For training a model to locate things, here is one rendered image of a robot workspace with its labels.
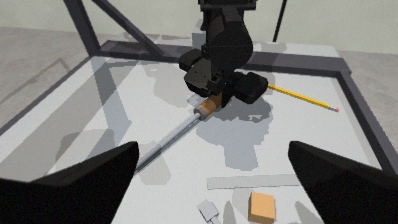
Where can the yellow pencil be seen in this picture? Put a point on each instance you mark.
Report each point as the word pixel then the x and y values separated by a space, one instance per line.
pixel 303 98

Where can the tan block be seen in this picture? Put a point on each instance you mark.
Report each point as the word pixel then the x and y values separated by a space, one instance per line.
pixel 261 208

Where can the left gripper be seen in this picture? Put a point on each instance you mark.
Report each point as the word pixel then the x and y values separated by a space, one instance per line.
pixel 248 89

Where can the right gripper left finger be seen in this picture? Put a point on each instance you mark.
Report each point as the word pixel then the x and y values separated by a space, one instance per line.
pixel 89 192

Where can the black metal frame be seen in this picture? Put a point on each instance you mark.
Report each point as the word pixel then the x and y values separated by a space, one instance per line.
pixel 84 27

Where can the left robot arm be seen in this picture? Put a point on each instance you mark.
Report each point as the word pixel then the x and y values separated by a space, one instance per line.
pixel 229 45

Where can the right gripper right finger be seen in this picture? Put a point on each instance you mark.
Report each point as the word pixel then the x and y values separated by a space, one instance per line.
pixel 342 190

